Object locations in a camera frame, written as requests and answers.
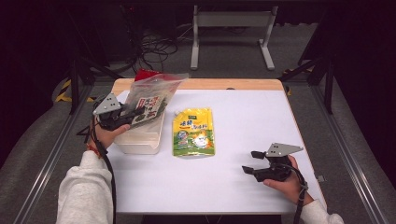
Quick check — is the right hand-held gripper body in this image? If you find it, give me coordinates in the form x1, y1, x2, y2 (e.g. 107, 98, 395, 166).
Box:
253, 142, 304, 183

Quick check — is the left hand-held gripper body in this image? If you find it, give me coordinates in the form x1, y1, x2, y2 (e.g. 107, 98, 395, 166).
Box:
92, 92, 135, 132

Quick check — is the clear bag of dried seaweed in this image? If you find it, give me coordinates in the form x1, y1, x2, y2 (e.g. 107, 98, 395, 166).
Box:
123, 73, 190, 130

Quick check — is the white divided plastic container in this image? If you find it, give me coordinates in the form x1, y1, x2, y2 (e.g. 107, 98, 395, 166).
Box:
113, 108, 166, 156

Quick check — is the red and white packet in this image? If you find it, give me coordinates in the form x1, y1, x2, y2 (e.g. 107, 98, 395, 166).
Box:
134, 68, 163, 83

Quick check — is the person's left hand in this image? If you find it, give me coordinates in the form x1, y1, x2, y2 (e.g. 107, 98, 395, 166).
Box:
88, 121, 133, 150

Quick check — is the person's right hand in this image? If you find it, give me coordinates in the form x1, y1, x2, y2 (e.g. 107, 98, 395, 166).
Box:
263, 155, 315, 205

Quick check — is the white table mat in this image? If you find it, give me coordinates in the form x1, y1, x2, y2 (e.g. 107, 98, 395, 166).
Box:
106, 89, 324, 216

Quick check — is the black metal stand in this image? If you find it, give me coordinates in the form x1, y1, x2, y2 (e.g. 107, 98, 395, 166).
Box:
68, 54, 123, 116
277, 54, 336, 116

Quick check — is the yellow black hazard tape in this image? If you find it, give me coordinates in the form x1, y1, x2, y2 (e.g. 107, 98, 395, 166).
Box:
54, 78, 97, 104

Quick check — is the yellow green spouted pouch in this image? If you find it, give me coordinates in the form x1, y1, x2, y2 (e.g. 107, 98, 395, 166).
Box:
172, 106, 217, 158

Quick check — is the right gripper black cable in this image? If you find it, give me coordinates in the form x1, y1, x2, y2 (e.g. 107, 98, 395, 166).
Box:
281, 162, 310, 224

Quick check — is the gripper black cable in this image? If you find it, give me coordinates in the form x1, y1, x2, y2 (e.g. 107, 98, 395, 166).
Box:
89, 115, 118, 224
281, 162, 310, 224

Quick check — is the red bracelet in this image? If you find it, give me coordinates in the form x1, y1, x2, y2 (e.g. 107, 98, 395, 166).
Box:
86, 143, 103, 158

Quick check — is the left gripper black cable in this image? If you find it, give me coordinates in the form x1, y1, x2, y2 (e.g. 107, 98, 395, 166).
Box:
89, 115, 118, 224

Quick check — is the bundle of black floor cables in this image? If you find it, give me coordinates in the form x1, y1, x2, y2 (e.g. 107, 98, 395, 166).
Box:
122, 24, 191, 78

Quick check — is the aluminium floor rail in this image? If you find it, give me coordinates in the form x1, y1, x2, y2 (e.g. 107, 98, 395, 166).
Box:
12, 83, 94, 224
311, 85, 389, 224

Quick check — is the white metal stand frame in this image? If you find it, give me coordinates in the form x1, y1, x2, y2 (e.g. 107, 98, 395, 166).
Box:
190, 5, 279, 71

